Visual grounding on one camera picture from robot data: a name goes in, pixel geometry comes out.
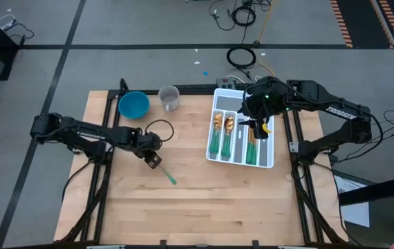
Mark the teal bowl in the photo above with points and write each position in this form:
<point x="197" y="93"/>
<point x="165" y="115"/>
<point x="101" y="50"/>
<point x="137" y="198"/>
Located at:
<point x="134" y="105"/>

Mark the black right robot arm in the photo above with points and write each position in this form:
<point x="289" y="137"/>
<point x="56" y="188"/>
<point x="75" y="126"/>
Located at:
<point x="342" y="112"/>

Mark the white paper sheet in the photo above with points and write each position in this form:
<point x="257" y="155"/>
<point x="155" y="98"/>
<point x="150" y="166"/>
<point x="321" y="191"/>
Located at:
<point x="354" y="211"/>

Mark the black aluminium table frame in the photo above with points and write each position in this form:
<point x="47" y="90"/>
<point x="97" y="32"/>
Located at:
<point x="200" y="90"/>

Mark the grey patterned mug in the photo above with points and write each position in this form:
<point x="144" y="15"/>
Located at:
<point x="169" y="98"/>

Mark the black desk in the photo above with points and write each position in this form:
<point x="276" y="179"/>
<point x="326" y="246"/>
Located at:
<point x="373" y="193"/>

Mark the black mat orange stripes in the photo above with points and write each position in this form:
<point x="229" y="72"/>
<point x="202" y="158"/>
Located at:
<point x="363" y="20"/>

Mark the white plastic cutlery tray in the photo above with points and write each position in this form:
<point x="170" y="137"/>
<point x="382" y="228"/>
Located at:
<point x="228" y="103"/>

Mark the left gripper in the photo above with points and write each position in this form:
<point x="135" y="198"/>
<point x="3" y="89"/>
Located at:
<point x="148" y="142"/>

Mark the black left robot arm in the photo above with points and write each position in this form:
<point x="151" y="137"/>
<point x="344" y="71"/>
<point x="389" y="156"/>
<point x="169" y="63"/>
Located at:
<point x="90" y="133"/>

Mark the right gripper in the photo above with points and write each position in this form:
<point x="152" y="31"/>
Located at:
<point x="264" y="98"/>

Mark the grey metal bracket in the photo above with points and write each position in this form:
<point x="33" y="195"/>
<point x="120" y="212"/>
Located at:
<point x="293" y="147"/>

